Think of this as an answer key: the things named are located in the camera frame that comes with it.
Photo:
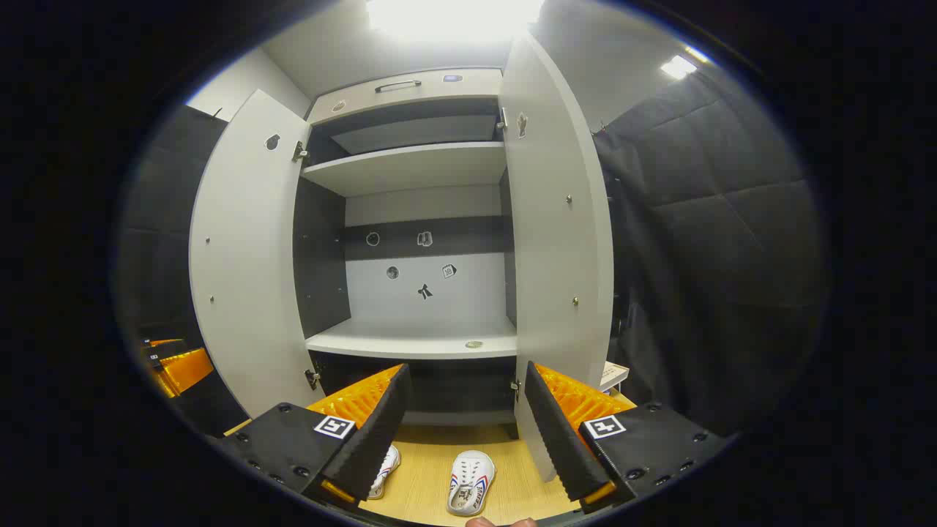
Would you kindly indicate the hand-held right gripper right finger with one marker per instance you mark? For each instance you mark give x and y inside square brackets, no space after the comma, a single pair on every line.
[560,432]

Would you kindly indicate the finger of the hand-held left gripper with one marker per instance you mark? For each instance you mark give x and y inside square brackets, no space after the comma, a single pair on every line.
[165,342]
[187,369]

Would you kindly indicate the grey shoe cabinet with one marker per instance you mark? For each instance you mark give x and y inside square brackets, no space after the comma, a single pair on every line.
[417,165]

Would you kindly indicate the large ceiling light panel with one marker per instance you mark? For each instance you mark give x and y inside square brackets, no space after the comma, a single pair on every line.
[454,18]

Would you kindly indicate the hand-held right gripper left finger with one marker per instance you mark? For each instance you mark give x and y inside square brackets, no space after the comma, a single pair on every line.
[373,439]

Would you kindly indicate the white striped canvas shoe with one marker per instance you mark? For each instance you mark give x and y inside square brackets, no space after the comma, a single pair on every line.
[471,483]
[386,472]

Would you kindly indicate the grey shoe cabinet door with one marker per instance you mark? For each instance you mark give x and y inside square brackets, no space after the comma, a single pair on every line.
[249,256]
[556,241]

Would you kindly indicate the small ceiling light panel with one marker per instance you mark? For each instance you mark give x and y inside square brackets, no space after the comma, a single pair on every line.
[681,66]

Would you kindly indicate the black backdrop cloth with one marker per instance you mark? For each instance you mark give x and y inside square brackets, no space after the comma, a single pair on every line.
[717,241]
[157,219]

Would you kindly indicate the flat white box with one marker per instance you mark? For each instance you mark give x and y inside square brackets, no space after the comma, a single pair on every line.
[613,375]

